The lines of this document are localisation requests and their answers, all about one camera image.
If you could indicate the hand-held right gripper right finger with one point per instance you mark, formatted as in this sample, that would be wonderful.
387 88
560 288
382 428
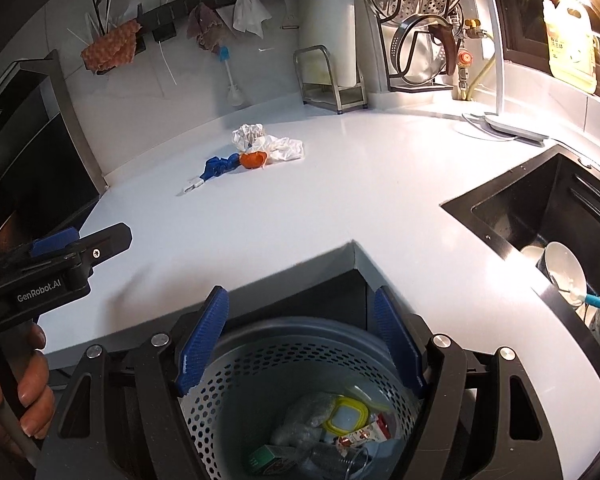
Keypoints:
397 340

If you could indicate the grey perforated basket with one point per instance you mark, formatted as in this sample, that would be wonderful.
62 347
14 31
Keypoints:
220 410

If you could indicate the white cloth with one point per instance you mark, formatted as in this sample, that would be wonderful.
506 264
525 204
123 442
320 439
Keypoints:
250 12

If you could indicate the dark window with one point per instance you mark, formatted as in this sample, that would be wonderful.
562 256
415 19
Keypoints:
524 35

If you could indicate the steel board rack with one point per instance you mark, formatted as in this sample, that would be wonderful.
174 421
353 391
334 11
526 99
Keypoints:
330 97

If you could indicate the brown cloth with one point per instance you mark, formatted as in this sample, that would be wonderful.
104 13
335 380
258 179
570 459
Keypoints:
205 22

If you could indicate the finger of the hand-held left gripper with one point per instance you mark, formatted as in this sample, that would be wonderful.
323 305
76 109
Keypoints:
110 240
55 241

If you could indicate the orange cloth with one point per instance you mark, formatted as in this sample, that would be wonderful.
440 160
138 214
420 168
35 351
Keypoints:
110 45

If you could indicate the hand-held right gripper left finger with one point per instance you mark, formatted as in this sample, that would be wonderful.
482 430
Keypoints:
202 335

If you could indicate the white tissue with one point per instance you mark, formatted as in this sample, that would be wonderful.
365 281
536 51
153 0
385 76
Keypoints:
285 149

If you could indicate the faucet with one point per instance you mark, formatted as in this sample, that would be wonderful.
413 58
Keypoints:
499 60

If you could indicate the clear plastic bag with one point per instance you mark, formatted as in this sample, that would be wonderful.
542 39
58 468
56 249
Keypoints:
305 415

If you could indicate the green carton box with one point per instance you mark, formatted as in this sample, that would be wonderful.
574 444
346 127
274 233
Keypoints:
267 460

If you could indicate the black hook rail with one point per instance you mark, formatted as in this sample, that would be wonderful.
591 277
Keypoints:
190 0

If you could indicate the orange peel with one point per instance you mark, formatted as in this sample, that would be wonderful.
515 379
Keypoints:
252 160

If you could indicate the black range hood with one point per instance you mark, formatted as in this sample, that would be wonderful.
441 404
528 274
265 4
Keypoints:
30 160

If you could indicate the person's left hand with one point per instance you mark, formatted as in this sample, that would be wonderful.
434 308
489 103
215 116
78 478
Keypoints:
37 385

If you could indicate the crumpled white paper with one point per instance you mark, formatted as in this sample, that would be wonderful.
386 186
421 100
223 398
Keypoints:
247 135

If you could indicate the clear cup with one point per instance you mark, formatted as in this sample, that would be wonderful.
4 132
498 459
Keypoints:
352 465

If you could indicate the yellow lid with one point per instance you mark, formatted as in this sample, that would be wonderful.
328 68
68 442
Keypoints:
347 415

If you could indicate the white cutting board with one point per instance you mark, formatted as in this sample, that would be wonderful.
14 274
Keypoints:
330 10

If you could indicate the small white bowl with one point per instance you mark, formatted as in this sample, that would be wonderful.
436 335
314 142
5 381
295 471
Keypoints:
532 255

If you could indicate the white bottle brush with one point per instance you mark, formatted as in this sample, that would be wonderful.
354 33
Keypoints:
235 95

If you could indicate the glass pot lid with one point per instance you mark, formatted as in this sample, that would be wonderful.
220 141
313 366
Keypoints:
419 55

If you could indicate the patterned snack wrapper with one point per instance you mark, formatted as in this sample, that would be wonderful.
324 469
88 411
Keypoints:
369 432

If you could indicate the black sink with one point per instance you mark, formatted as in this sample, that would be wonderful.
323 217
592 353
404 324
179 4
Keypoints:
509 210

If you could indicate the yellow detergent bottle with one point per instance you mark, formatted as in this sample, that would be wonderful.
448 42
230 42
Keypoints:
569 45

